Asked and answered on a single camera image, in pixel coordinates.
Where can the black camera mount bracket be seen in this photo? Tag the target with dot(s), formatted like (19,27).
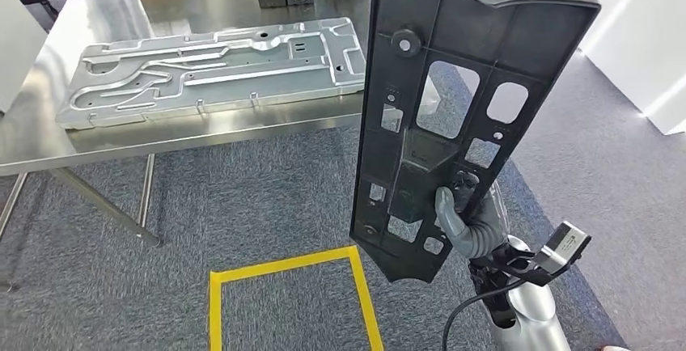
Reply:
(541,276)

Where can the aluminium machined plate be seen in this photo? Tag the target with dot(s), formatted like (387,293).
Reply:
(214,70)

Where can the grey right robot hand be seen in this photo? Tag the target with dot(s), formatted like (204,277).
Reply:
(453,220)

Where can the white partition board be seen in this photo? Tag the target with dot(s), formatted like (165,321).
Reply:
(643,43)

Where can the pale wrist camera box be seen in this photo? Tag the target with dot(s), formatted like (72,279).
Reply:
(565,247)

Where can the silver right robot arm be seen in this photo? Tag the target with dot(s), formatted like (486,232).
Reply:
(530,316)

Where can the black plastic panel part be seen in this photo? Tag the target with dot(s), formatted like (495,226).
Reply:
(466,21)

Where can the steel workbench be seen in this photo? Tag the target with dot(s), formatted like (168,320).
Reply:
(161,139)

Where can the white cabinet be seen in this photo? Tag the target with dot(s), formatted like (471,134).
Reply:
(19,43)

